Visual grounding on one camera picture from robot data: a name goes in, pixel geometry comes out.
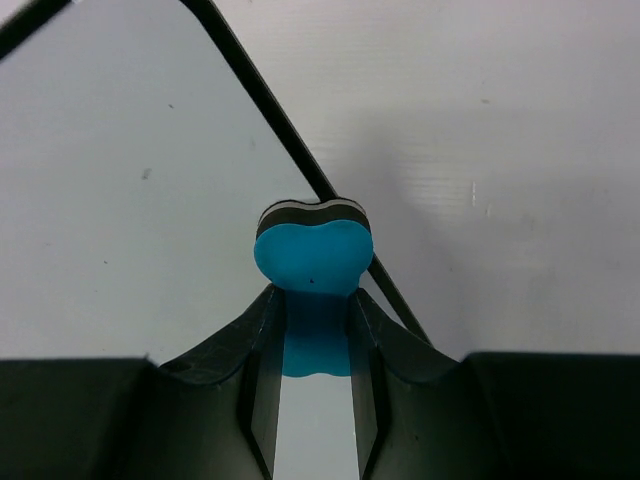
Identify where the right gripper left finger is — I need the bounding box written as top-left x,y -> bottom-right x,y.
1,286 -> 286,479

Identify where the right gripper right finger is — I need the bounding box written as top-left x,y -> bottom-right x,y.
347,292 -> 639,479

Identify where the blue bone-shaped eraser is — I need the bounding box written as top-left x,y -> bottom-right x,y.
253,197 -> 374,378

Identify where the white whiteboard black frame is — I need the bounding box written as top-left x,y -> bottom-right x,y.
0,0 -> 434,480

